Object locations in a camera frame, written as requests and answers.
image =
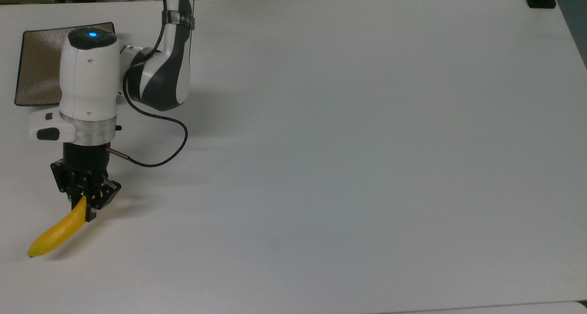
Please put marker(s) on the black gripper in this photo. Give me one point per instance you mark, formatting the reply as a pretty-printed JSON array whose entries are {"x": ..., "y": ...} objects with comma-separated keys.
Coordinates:
[{"x": 86, "y": 160}]

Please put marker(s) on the yellow banana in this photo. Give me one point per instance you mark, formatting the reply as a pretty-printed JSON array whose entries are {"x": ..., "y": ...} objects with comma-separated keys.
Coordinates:
[{"x": 57, "y": 234}]

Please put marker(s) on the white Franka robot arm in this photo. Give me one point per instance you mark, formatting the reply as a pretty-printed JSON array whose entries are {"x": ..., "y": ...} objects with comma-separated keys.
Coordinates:
[{"x": 89, "y": 80}]

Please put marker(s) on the square brown ceramic plate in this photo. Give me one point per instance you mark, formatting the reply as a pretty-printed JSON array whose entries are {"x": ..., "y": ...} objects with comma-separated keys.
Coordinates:
[{"x": 39, "y": 66}]

